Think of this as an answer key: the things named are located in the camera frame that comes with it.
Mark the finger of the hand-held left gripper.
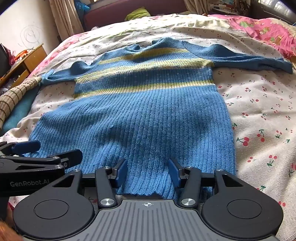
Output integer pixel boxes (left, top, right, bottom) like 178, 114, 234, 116
0, 140, 41, 156
0, 149, 83, 176

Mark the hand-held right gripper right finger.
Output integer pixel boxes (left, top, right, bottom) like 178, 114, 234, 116
168, 158, 245, 208

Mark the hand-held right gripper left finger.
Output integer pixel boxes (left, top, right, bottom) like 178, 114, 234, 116
52, 158, 128, 209

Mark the blue yellow striped knit sweater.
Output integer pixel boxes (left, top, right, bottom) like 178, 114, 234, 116
24, 37, 294, 202

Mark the teal cloth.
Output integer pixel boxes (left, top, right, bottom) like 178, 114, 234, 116
5, 93, 36, 135

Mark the orange fuzzy cloth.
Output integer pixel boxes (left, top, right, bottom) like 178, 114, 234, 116
0, 220, 22, 241

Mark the beige plaid cloth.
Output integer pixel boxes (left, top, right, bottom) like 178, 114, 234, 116
0, 77, 42, 130

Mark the dark monitor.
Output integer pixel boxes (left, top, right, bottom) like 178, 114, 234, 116
0, 44, 11, 76

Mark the wooden desk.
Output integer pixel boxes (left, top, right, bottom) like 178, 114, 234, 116
0, 44, 48, 89

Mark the pink floral bed sheet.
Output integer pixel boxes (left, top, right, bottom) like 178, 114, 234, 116
35, 31, 93, 77

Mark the white cherry print bed sheet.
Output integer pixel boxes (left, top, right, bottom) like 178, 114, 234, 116
0, 13, 296, 241

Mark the beige curtain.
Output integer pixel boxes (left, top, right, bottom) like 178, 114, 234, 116
184, 0, 211, 15
48, 0, 84, 40

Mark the maroon sofa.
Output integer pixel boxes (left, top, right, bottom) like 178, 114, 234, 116
83, 2, 255, 38

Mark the blue plastic bag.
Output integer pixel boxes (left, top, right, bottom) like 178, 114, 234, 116
74, 0, 90, 12

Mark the green cloth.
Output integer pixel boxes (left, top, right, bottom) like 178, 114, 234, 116
125, 8, 151, 22

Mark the pink floral quilt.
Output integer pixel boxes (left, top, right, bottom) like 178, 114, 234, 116
208, 14, 296, 63

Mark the dark wooden headboard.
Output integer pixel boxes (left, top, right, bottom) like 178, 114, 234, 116
251, 0, 296, 25

